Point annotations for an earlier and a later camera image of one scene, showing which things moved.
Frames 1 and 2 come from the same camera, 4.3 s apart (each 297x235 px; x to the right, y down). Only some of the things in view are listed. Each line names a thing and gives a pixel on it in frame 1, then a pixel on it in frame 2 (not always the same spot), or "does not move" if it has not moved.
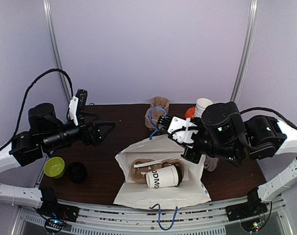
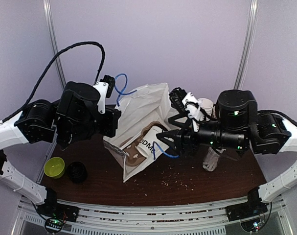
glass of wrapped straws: [210, 163] does not move
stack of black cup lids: [77, 172] does not move
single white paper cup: [170, 176] to [150, 145]
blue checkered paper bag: [193, 189] to [146, 111]
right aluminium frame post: [245, 50] does not move
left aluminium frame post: [50, 16] does not move
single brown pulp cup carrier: [139, 174] to [128, 147]
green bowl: [54, 167] does not move
